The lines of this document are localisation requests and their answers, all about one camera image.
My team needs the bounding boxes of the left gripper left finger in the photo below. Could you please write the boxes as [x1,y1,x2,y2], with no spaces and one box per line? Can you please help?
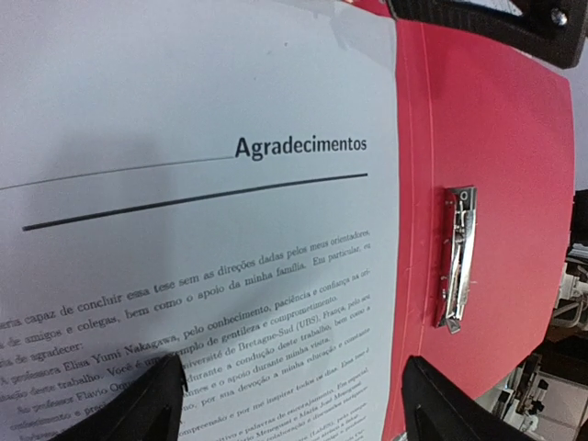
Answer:
[53,356,187,441]

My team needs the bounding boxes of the spine metal folder clip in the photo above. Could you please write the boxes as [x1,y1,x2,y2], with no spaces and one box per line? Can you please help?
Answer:
[435,186,478,334]

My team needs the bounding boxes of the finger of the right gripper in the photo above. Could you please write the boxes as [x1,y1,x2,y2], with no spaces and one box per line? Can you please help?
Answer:
[387,0,587,69]

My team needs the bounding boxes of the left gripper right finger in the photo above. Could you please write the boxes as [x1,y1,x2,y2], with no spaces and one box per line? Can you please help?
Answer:
[401,356,529,440]

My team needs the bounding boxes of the printed white paper sheets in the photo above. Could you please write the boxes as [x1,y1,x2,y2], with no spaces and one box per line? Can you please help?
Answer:
[1,1,400,440]

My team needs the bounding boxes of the red file folder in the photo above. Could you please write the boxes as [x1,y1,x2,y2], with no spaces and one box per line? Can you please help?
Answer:
[351,1,574,440]

